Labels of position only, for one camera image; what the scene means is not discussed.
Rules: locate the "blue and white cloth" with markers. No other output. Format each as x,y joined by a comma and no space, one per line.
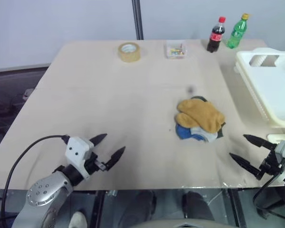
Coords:
187,133

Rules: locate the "white plastic basket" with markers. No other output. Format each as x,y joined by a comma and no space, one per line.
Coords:
268,83

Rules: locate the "black vertical pole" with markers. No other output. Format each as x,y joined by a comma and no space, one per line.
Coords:
137,19

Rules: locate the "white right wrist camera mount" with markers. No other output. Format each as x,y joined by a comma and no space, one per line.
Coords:
283,149

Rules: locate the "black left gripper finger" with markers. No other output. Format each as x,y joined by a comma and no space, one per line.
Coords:
115,158
98,139

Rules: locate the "tan yellow cloth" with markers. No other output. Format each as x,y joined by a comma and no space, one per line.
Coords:
199,114

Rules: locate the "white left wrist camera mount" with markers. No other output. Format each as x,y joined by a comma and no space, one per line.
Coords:
77,148

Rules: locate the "clear box of coloured pins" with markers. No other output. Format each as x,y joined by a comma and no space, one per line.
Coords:
177,50

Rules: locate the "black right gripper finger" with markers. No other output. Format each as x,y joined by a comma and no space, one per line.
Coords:
259,142
245,163

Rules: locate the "green soda bottle yellow cap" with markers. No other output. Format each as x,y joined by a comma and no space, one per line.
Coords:
236,33

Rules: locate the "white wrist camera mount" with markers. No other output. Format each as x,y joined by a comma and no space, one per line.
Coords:
77,148
283,149

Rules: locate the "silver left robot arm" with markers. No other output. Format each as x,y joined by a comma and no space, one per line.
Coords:
45,190

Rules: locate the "small white plastic piece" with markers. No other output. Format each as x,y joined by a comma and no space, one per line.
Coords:
278,137

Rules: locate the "grey rounded robot body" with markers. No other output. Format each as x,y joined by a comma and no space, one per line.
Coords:
185,224

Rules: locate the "cola bottle with red cap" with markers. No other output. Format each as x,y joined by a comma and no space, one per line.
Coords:
215,38

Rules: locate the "white shoe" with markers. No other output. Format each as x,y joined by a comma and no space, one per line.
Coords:
78,221

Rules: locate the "brown packing tape roll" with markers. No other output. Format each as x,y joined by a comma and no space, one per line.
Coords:
129,55

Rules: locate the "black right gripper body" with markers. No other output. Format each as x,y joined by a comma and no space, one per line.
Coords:
269,166

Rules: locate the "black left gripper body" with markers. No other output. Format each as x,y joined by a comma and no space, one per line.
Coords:
95,164

